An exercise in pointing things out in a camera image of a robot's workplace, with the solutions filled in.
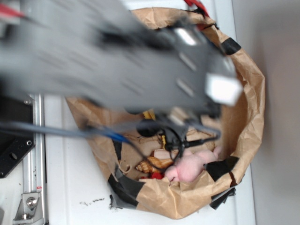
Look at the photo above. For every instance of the aluminium frame rail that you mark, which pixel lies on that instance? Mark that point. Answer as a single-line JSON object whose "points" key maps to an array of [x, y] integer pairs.
{"points": [[34, 172]]}

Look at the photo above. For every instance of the metal corner bracket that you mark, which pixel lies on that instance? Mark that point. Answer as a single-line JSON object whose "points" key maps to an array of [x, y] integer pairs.
{"points": [[30, 210]]}

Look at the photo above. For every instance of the yellow microfiber cloth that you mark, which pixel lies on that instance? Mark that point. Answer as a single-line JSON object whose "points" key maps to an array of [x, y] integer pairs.
{"points": [[150, 115]]}

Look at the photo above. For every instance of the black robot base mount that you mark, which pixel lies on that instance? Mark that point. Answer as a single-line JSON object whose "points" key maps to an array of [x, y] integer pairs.
{"points": [[14, 144]]}

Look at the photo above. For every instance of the brown paper bag bin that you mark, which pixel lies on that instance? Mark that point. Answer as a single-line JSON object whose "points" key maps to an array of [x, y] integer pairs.
{"points": [[242, 132]]}

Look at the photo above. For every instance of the small red toy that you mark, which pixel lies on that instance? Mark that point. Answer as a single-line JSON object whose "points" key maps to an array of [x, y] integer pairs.
{"points": [[155, 175]]}

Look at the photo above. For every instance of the brown spiral seashell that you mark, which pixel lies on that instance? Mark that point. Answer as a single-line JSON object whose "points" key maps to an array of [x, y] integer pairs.
{"points": [[155, 163]]}

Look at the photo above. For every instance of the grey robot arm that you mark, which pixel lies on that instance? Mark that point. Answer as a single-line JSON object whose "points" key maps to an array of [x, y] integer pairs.
{"points": [[98, 50]]}

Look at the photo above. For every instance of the pink plush toy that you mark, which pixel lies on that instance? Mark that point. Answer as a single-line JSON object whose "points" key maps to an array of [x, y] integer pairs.
{"points": [[191, 165]]}

